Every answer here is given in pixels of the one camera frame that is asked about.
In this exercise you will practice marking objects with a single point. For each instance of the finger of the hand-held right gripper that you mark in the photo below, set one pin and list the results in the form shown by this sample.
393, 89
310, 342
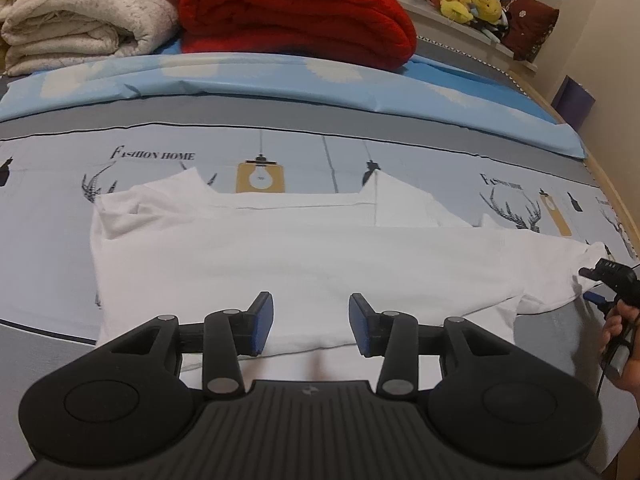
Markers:
597, 299
597, 269

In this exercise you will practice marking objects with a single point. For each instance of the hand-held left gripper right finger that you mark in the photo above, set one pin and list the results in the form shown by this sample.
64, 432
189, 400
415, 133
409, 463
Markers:
357, 322

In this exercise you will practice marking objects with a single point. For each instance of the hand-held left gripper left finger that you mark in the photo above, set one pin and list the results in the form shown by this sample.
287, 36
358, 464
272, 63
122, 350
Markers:
264, 320

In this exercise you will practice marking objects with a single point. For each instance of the white t-shirt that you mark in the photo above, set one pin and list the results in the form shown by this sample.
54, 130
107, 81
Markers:
300, 250

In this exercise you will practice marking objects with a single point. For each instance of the person's right hand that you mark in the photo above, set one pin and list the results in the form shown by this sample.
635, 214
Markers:
617, 325

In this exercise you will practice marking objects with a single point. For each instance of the purple box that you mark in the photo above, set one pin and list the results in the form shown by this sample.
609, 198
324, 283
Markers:
575, 102

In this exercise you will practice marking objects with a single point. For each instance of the grey printed bed sheet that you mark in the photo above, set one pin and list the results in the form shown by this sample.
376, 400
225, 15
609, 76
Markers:
425, 165

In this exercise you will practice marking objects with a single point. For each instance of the light blue cloud-print quilt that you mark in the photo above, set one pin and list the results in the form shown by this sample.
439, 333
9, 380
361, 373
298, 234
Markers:
250, 75

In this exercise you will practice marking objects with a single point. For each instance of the dark red cushion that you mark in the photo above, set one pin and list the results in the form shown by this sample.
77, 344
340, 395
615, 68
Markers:
530, 27

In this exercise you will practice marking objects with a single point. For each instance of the yellow plush toy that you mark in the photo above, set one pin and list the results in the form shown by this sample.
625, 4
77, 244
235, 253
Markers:
456, 11
486, 2

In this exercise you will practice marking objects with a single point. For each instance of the red folded blanket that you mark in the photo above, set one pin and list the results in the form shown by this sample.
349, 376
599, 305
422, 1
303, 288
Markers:
300, 10

